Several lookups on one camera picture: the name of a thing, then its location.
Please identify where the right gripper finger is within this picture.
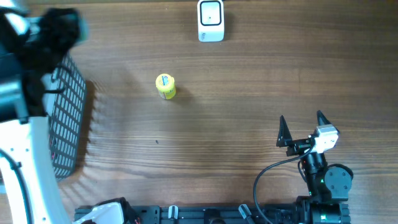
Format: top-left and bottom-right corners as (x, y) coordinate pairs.
(317, 110), (331, 126)
(276, 115), (293, 147)

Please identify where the yellow plastic jar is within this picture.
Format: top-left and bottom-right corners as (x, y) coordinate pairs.
(155, 73), (176, 100)

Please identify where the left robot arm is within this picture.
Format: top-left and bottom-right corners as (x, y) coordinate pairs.
(1, 6), (86, 223)

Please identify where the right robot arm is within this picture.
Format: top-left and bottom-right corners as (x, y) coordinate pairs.
(275, 111), (354, 223)

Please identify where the white barcode scanner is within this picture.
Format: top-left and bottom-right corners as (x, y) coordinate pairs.
(197, 0), (224, 42)

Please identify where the grey plastic mesh basket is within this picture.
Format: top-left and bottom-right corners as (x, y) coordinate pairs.
(42, 54), (86, 182)

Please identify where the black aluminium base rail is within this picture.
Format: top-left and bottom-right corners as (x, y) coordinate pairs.
(73, 203), (351, 224)

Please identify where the black right camera cable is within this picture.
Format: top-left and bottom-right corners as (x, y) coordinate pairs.
(252, 144), (315, 224)

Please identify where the black camera cable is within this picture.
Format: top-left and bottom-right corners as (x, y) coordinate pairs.
(0, 148), (34, 224)
(252, 144), (315, 224)

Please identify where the black left camera cable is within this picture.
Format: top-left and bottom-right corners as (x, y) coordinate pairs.
(0, 148), (34, 224)

